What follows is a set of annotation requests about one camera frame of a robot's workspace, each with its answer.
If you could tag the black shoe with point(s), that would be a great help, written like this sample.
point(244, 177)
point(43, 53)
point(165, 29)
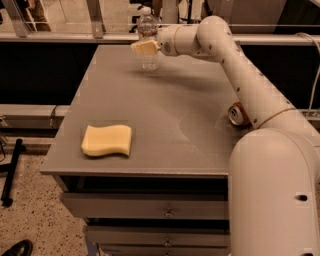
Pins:
point(22, 248)

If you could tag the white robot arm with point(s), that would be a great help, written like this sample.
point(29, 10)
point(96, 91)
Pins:
point(274, 168)

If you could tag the black metal stand leg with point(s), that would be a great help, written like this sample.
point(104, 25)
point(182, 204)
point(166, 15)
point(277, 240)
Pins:
point(9, 170)

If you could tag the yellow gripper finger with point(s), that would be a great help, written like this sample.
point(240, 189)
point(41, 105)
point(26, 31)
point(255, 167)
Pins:
point(146, 47)

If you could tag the grey drawer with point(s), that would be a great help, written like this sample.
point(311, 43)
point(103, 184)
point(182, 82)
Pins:
point(119, 250)
point(145, 206)
point(166, 237)

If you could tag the yellow sponge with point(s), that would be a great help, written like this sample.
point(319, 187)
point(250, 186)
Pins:
point(100, 141)

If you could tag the grey middle drawer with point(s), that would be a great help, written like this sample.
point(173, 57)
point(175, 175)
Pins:
point(166, 237)

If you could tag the person in tan trousers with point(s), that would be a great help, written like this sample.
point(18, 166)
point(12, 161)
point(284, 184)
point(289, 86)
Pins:
point(32, 13)

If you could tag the grey bottom drawer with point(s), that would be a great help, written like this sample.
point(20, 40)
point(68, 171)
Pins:
point(119, 250)

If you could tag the metal railing frame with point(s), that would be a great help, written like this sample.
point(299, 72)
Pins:
point(22, 33)

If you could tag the grey top drawer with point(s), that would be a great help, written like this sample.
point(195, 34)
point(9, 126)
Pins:
point(145, 206)

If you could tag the red soda can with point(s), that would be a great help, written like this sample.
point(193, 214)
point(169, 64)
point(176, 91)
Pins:
point(237, 115)

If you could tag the black office chair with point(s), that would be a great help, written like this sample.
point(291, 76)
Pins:
point(140, 4)

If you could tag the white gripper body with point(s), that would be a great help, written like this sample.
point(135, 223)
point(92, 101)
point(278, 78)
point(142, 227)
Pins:
point(165, 41)

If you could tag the clear plastic water bottle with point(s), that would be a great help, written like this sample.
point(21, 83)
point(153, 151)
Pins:
point(147, 32)

